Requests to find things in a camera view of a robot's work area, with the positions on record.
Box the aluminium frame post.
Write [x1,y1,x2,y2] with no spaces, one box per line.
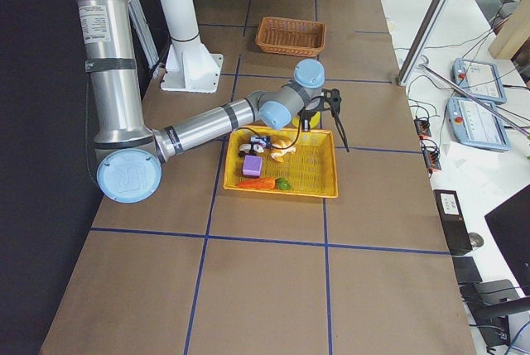
[397,0,449,86]

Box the panda figurine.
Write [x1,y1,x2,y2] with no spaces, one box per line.
[238,143,264,157]

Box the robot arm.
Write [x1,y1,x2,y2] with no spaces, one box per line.
[75,0,341,204]

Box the toy croissant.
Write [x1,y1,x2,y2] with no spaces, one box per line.
[270,138,296,163]

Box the teach pendant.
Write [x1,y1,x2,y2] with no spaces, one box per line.
[446,97,511,152]
[452,58,507,105]

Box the toy carrot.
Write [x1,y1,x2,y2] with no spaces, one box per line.
[236,177,292,190]

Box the brown wicker basket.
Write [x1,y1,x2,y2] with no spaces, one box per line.
[255,17,326,58]

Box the lower teach pendant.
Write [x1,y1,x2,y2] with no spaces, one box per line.
[446,97,511,152]

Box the yellow plastic basket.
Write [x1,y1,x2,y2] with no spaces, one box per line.
[223,125,338,198]

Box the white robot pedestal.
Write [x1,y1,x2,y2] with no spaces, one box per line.
[160,0,224,94]

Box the upper teach pendant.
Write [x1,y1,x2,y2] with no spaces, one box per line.
[452,58,507,105]

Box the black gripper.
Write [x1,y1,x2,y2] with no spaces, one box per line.
[320,89,350,152]

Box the black laptop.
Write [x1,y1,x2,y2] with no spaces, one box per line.
[485,188,530,295]

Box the yellow tape roll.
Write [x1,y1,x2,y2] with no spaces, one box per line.
[291,111,320,129]

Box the purple foam block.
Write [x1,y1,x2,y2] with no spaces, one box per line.
[242,155,263,178]

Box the black box with label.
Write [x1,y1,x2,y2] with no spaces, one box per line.
[433,189,472,256]

